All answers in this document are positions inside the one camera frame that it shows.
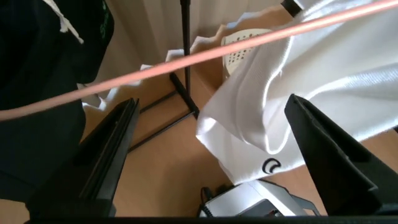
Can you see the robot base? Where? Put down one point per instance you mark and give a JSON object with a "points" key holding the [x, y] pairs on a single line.
{"points": [[236, 199]]}

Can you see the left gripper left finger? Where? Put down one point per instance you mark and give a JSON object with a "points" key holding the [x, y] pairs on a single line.
{"points": [[77, 174]]}

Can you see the white laundry basket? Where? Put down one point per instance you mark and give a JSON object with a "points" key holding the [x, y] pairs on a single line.
{"points": [[237, 35]]}

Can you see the pink clothes hanger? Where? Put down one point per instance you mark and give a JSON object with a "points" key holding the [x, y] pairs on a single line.
{"points": [[199, 58]]}

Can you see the black shorts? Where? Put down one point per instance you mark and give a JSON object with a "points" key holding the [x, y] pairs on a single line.
{"points": [[31, 62]]}

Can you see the black clothes rack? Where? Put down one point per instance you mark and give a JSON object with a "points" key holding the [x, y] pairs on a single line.
{"points": [[185, 31]]}

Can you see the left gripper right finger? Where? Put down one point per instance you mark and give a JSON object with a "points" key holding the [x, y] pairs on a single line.
{"points": [[335, 174]]}

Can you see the white printed t-shirt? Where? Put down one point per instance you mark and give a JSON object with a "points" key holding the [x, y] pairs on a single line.
{"points": [[326, 68]]}

